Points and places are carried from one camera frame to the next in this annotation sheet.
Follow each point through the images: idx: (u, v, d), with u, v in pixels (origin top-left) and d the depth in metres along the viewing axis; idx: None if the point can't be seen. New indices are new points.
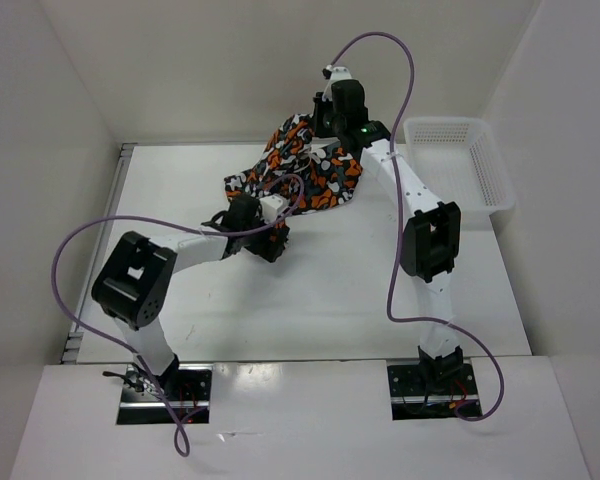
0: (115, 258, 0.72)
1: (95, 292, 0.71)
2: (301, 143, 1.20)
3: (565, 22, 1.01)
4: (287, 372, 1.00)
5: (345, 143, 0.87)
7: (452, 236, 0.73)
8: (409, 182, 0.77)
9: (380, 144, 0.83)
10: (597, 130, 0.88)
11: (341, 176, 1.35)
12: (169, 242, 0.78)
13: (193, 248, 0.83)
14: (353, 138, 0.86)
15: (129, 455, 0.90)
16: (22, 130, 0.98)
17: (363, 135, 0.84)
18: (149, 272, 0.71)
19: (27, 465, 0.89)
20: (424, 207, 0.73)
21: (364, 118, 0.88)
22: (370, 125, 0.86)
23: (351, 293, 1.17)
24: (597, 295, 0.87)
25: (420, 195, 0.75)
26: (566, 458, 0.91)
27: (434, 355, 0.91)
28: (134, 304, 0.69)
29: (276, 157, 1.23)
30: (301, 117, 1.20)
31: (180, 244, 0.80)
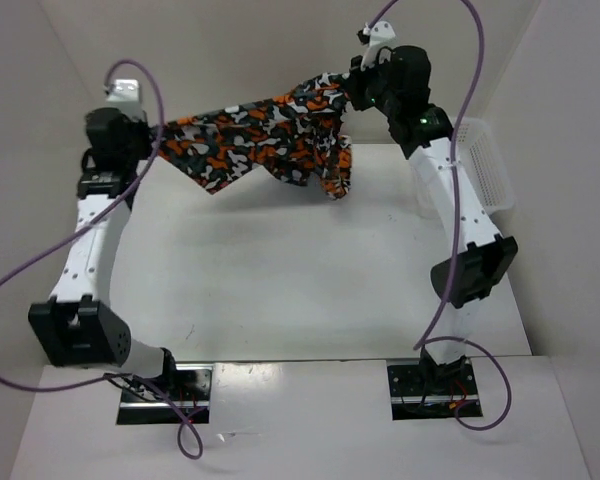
0: (43, 332, 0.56)
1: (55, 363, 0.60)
2: (325, 104, 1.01)
3: (565, 24, 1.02)
4: (287, 372, 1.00)
5: (397, 130, 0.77)
7: (499, 271, 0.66)
8: (467, 206, 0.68)
9: (441, 142, 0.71)
10: (597, 133, 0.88)
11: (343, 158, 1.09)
12: (81, 285, 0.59)
13: (105, 259, 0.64)
14: (407, 127, 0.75)
15: (130, 455, 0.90)
16: (20, 131, 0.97)
17: (420, 126, 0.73)
18: (93, 333, 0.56)
19: (26, 467, 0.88)
20: (478, 239, 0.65)
21: (423, 102, 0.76)
22: (430, 113, 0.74)
23: (350, 293, 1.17)
24: (596, 297, 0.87)
25: (477, 222, 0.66)
26: (566, 458, 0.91)
27: (438, 360, 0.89)
28: (107, 355, 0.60)
29: (288, 100, 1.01)
30: (322, 80, 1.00)
31: (91, 274, 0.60)
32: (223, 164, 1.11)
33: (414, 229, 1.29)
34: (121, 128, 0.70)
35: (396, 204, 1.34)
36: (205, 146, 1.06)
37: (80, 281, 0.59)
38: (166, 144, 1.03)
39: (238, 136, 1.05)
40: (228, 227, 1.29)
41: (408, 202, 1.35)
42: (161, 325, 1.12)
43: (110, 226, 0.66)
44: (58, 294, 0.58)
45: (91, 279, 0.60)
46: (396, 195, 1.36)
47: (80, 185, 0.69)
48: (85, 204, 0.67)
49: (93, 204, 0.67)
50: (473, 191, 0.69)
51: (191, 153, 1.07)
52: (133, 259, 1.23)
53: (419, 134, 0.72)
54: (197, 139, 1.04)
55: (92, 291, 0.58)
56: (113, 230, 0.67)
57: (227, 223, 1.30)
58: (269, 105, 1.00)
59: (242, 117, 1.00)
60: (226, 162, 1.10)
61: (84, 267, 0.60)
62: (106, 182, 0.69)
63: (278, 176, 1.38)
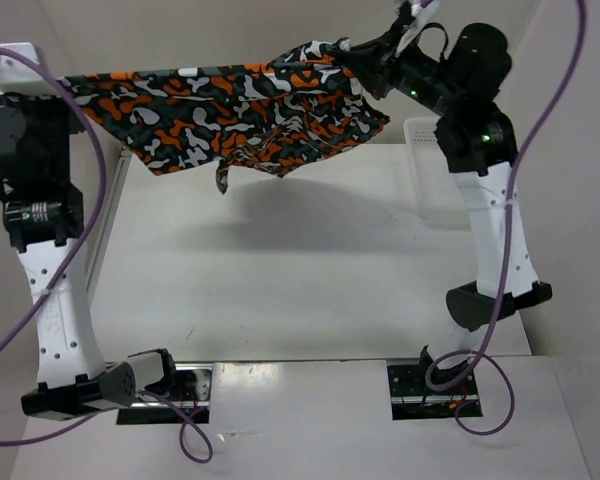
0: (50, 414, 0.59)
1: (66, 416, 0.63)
2: (314, 79, 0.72)
3: (565, 24, 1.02)
4: (287, 372, 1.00)
5: (450, 142, 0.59)
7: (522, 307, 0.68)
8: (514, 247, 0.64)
9: (501, 170, 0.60)
10: (596, 133, 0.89)
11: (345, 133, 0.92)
12: (69, 365, 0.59)
13: (83, 323, 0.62)
14: (464, 141, 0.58)
15: (130, 455, 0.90)
16: None
17: (482, 146, 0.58)
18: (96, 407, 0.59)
19: (26, 467, 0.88)
20: (515, 289, 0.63)
21: (485, 107, 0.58)
22: (493, 128, 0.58)
23: (350, 293, 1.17)
24: (596, 296, 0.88)
25: (518, 268, 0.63)
26: (566, 457, 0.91)
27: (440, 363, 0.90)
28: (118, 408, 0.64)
29: (265, 69, 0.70)
30: (309, 50, 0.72)
31: (74, 348, 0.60)
32: (177, 142, 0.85)
33: (414, 229, 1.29)
34: (35, 142, 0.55)
35: (396, 204, 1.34)
36: (152, 112, 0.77)
37: (67, 359, 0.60)
38: (99, 102, 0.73)
39: (200, 108, 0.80)
40: (228, 227, 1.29)
41: (408, 202, 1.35)
42: (161, 326, 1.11)
43: (70, 282, 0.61)
44: (48, 379, 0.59)
45: (76, 356, 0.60)
46: (396, 195, 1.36)
47: (9, 225, 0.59)
48: (30, 259, 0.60)
49: (39, 257, 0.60)
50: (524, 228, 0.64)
51: (135, 120, 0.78)
52: (133, 259, 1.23)
53: (482, 158, 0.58)
54: (142, 99, 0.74)
55: (86, 371, 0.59)
56: (75, 282, 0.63)
57: (227, 223, 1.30)
58: (238, 73, 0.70)
59: (202, 87, 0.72)
60: (182, 143, 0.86)
61: (65, 343, 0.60)
62: (40, 216, 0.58)
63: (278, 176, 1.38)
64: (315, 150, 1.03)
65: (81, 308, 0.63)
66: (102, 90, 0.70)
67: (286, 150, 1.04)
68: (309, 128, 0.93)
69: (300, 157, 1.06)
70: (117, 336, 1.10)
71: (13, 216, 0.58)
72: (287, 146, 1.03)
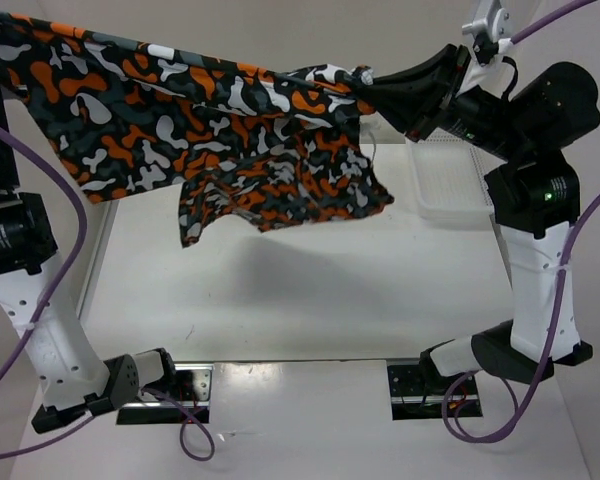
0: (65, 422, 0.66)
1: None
2: (321, 100, 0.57)
3: (565, 24, 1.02)
4: (286, 373, 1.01)
5: (509, 193, 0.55)
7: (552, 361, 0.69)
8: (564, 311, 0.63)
9: (560, 231, 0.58)
10: (596, 132, 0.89)
11: (336, 196, 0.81)
12: (73, 388, 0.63)
13: (77, 343, 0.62)
14: (522, 194, 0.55)
15: (129, 456, 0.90)
16: None
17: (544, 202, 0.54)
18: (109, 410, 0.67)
19: (26, 468, 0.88)
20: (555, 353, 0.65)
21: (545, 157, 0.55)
22: (558, 183, 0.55)
23: (351, 294, 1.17)
24: (596, 296, 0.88)
25: (562, 333, 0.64)
26: (566, 458, 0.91)
27: (446, 372, 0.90)
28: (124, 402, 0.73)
29: (263, 75, 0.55)
30: (321, 72, 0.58)
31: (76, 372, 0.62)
32: (128, 157, 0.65)
33: (414, 230, 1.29)
34: None
35: (396, 204, 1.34)
36: (102, 106, 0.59)
37: (70, 383, 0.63)
38: (29, 65, 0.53)
39: (168, 118, 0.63)
40: (228, 227, 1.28)
41: (408, 202, 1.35)
42: (161, 326, 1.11)
43: (56, 306, 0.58)
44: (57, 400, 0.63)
45: (79, 379, 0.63)
46: (397, 195, 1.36)
47: None
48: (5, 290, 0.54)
49: (16, 290, 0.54)
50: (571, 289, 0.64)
51: (77, 112, 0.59)
52: (133, 260, 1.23)
53: (542, 216, 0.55)
54: (93, 81, 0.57)
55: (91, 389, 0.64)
56: (60, 306, 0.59)
57: (226, 223, 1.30)
58: (228, 72, 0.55)
59: (175, 78, 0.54)
60: (134, 158, 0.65)
61: (65, 369, 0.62)
62: None
63: None
64: (303, 209, 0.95)
65: (73, 330, 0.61)
66: (39, 47, 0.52)
67: (271, 201, 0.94)
68: (299, 182, 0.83)
69: (285, 214, 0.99)
70: (117, 336, 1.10)
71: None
72: (271, 199, 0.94)
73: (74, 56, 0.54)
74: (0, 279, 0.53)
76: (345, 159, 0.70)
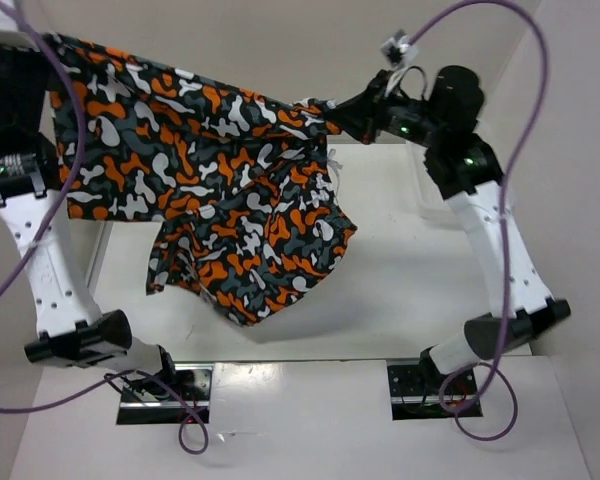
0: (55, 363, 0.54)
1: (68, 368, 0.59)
2: (299, 118, 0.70)
3: (567, 23, 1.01)
4: (286, 372, 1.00)
5: (438, 170, 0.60)
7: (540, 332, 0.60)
8: (516, 262, 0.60)
9: (490, 189, 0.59)
10: (598, 132, 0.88)
11: (303, 247, 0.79)
12: (69, 313, 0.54)
13: (74, 272, 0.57)
14: (449, 168, 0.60)
15: (129, 456, 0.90)
16: None
17: (465, 170, 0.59)
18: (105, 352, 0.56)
19: (26, 468, 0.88)
20: (530, 304, 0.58)
21: (468, 133, 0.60)
22: (477, 152, 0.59)
23: (351, 294, 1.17)
24: (598, 297, 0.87)
25: (527, 283, 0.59)
26: (566, 458, 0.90)
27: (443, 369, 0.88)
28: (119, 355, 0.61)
29: (257, 97, 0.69)
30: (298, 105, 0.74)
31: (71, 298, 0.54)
32: (120, 179, 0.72)
33: (414, 230, 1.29)
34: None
35: (395, 204, 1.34)
36: (114, 130, 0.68)
37: (64, 309, 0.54)
38: (70, 81, 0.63)
39: (165, 155, 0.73)
40: None
41: (408, 202, 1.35)
42: (161, 326, 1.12)
43: (58, 229, 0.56)
44: (48, 330, 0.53)
45: (73, 304, 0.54)
46: (397, 195, 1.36)
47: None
48: (9, 211, 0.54)
49: (21, 208, 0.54)
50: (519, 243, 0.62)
51: (92, 129, 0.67)
52: (134, 260, 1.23)
53: (467, 182, 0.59)
54: (115, 108, 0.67)
55: (84, 316, 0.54)
56: (64, 232, 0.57)
57: None
58: (231, 91, 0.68)
59: (190, 93, 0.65)
60: (126, 181, 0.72)
61: (59, 292, 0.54)
62: (15, 170, 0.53)
63: None
64: (261, 291, 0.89)
65: (70, 259, 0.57)
66: (85, 71, 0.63)
67: (228, 282, 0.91)
68: (265, 242, 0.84)
69: (240, 300, 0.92)
70: None
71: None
72: (234, 276, 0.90)
73: (110, 83, 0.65)
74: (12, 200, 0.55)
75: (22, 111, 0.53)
76: (315, 189, 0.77)
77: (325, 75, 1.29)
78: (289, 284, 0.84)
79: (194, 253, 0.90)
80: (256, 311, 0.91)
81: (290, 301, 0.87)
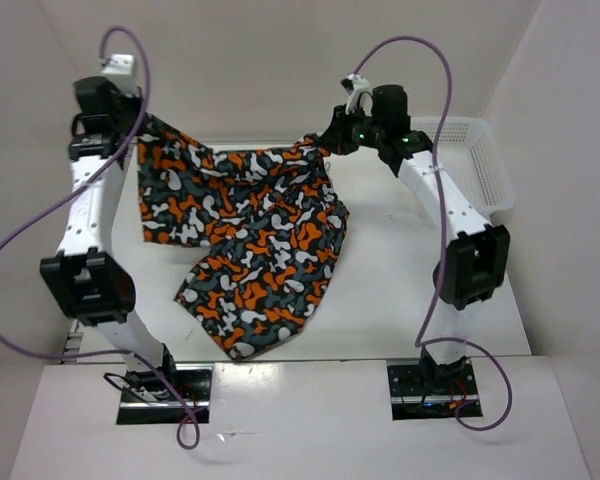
0: (54, 286, 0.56)
1: (67, 312, 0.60)
2: (297, 154, 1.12)
3: (567, 23, 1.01)
4: (287, 372, 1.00)
5: (384, 153, 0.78)
7: (497, 263, 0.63)
8: (453, 200, 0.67)
9: (423, 153, 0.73)
10: (598, 132, 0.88)
11: (325, 242, 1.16)
12: (85, 239, 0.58)
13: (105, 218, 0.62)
14: (393, 148, 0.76)
15: (129, 455, 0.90)
16: (22, 132, 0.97)
17: (403, 145, 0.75)
18: (105, 282, 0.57)
19: (26, 467, 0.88)
20: (469, 229, 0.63)
21: (406, 126, 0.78)
22: (413, 135, 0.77)
23: (351, 294, 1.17)
24: (598, 297, 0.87)
25: (465, 214, 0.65)
26: (566, 458, 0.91)
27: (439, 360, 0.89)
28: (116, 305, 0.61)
29: (266, 150, 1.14)
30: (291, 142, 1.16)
31: (94, 229, 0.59)
32: (180, 214, 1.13)
33: (414, 230, 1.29)
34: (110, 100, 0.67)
35: (396, 204, 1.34)
36: (179, 179, 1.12)
37: (84, 236, 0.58)
38: (153, 147, 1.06)
39: (211, 197, 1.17)
40: None
41: (408, 202, 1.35)
42: (161, 326, 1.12)
43: (107, 184, 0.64)
44: (64, 249, 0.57)
45: (93, 234, 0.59)
46: (397, 196, 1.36)
47: (71, 147, 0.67)
48: (80, 166, 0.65)
49: (87, 165, 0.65)
50: (458, 189, 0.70)
51: (163, 178, 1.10)
52: (134, 260, 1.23)
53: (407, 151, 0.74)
54: (179, 164, 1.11)
55: (98, 244, 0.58)
56: (109, 188, 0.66)
57: None
58: (248, 153, 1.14)
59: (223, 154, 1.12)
60: (184, 215, 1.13)
61: (86, 223, 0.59)
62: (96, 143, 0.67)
63: None
64: (300, 293, 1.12)
65: (106, 205, 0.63)
66: (161, 141, 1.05)
67: (272, 297, 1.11)
68: (295, 250, 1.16)
69: (287, 309, 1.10)
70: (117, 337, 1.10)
71: (76, 142, 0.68)
72: (273, 294, 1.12)
73: (175, 148, 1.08)
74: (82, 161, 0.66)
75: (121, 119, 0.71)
76: (324, 196, 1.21)
77: (326, 75, 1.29)
78: (322, 275, 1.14)
79: (235, 280, 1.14)
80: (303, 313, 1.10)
81: (326, 291, 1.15)
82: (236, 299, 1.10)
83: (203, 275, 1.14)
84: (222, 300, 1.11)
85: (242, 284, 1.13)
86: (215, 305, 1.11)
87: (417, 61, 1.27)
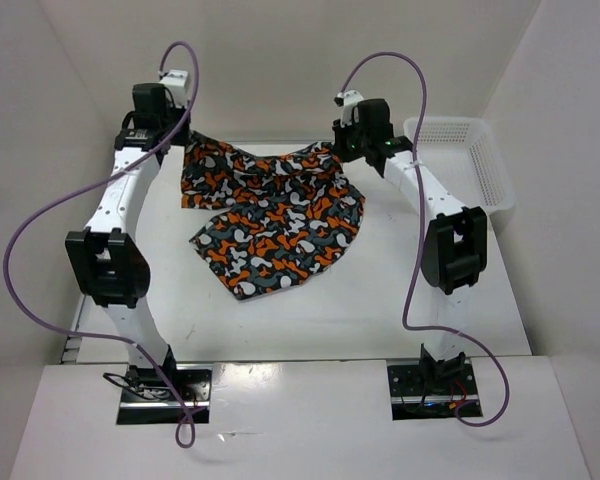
0: (76, 259, 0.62)
1: (83, 286, 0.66)
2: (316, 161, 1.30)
3: (568, 24, 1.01)
4: (287, 373, 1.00)
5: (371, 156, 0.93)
7: (478, 243, 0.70)
8: (431, 188, 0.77)
9: (403, 154, 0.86)
10: (599, 133, 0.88)
11: (338, 213, 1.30)
12: (111, 220, 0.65)
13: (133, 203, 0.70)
14: (378, 150, 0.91)
15: (129, 455, 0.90)
16: (21, 131, 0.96)
17: (387, 147, 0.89)
18: (120, 263, 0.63)
19: (26, 469, 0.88)
20: (449, 210, 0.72)
21: (389, 134, 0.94)
22: (395, 139, 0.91)
23: (351, 293, 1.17)
24: (599, 298, 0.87)
25: (443, 199, 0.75)
26: (566, 457, 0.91)
27: (438, 357, 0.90)
28: (127, 289, 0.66)
29: (288, 156, 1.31)
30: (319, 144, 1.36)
31: (121, 213, 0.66)
32: (214, 185, 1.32)
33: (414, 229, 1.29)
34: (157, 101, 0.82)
35: (396, 204, 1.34)
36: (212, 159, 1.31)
37: (111, 217, 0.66)
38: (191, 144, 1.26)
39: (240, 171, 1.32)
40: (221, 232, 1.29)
41: (407, 202, 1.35)
42: (161, 325, 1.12)
43: (141, 173, 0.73)
44: (92, 226, 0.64)
45: (120, 217, 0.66)
46: (397, 196, 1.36)
47: (117, 136, 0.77)
48: (121, 155, 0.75)
49: (127, 155, 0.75)
50: (437, 181, 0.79)
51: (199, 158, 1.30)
52: None
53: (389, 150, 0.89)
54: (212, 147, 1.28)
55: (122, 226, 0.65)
56: (142, 178, 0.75)
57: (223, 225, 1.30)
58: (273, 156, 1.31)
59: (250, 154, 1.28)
60: (216, 185, 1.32)
61: (115, 206, 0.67)
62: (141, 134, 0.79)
63: None
64: (310, 254, 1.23)
65: (136, 192, 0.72)
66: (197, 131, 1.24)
67: (282, 253, 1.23)
68: (310, 220, 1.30)
69: (293, 262, 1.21)
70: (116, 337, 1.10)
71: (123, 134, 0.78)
72: (284, 248, 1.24)
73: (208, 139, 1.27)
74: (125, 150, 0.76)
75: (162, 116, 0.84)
76: (335, 182, 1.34)
77: (326, 76, 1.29)
78: (334, 242, 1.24)
79: (251, 235, 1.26)
80: (308, 268, 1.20)
81: (336, 257, 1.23)
82: (249, 248, 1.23)
83: (221, 225, 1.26)
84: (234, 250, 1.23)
85: (257, 238, 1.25)
86: (225, 252, 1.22)
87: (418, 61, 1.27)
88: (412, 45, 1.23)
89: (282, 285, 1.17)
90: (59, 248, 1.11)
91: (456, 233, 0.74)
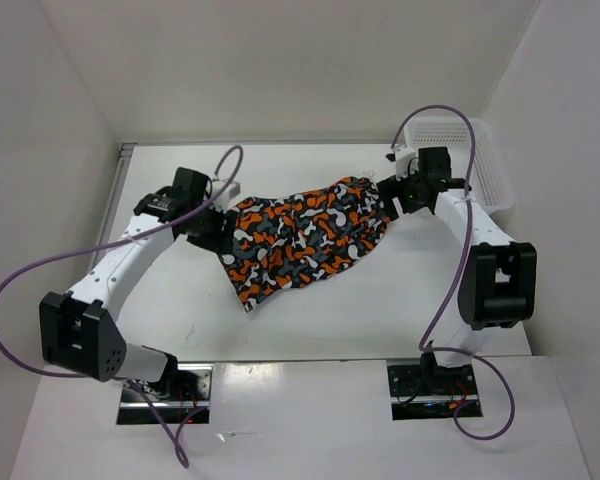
0: (46, 321, 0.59)
1: (47, 357, 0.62)
2: (368, 224, 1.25)
3: (568, 25, 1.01)
4: (287, 372, 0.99)
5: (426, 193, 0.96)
7: (522, 283, 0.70)
8: (480, 221, 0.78)
9: (456, 192, 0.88)
10: None
11: (358, 233, 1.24)
12: (95, 291, 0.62)
13: (130, 275, 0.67)
14: (431, 189, 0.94)
15: (130, 456, 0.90)
16: (20, 132, 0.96)
17: (440, 185, 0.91)
18: (88, 337, 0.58)
19: (26, 469, 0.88)
20: (495, 240, 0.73)
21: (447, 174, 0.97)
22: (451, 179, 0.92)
23: (350, 293, 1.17)
24: (599, 298, 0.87)
25: (490, 232, 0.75)
26: (566, 458, 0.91)
27: (442, 360, 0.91)
28: (91, 365, 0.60)
29: (329, 204, 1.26)
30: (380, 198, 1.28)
31: (111, 283, 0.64)
32: (245, 203, 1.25)
33: (414, 229, 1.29)
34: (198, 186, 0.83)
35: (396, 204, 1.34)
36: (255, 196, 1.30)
37: (98, 286, 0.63)
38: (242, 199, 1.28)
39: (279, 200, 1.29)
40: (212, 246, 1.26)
41: None
42: (163, 326, 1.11)
43: (149, 243, 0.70)
44: (75, 292, 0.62)
45: (107, 288, 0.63)
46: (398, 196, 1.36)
47: (139, 202, 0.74)
48: (135, 221, 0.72)
49: (143, 222, 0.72)
50: (487, 215, 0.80)
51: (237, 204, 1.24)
52: None
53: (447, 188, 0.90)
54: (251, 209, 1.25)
55: (103, 299, 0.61)
56: (151, 247, 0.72)
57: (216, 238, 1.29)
58: (316, 203, 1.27)
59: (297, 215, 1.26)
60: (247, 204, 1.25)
61: (107, 275, 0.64)
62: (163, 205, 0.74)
63: (278, 178, 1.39)
64: (317, 262, 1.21)
65: (140, 259, 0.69)
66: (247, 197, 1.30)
67: (286, 267, 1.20)
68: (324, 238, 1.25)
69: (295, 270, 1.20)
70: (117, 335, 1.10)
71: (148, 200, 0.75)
72: (289, 263, 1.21)
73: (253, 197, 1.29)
74: (143, 216, 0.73)
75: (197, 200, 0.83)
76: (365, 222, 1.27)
77: (326, 76, 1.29)
78: (345, 252, 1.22)
79: (271, 251, 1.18)
80: (312, 274, 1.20)
81: (343, 267, 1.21)
82: (264, 262, 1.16)
83: (246, 244, 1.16)
84: (254, 271, 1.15)
85: (272, 250, 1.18)
86: (245, 270, 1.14)
87: (418, 63, 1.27)
88: (412, 46, 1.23)
89: (281, 286, 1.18)
90: (59, 249, 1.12)
91: (501, 272, 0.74)
